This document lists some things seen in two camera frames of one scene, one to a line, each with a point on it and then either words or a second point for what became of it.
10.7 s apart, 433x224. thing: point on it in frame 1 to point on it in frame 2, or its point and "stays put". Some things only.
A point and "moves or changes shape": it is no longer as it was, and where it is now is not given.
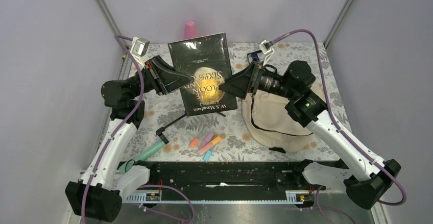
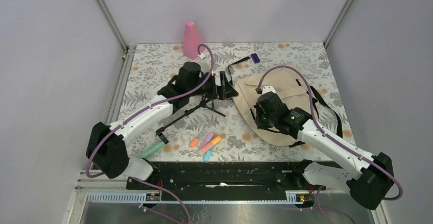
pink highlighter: (208, 139) stays put
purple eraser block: (254, 55) stays put
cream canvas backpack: (268, 123) moves or changes shape
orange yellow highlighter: (215, 141) stays put
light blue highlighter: (207, 155) stays put
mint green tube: (144, 155) stays put
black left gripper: (164, 77) to (225, 91)
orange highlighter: (194, 143) stays put
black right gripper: (247, 80) to (260, 125)
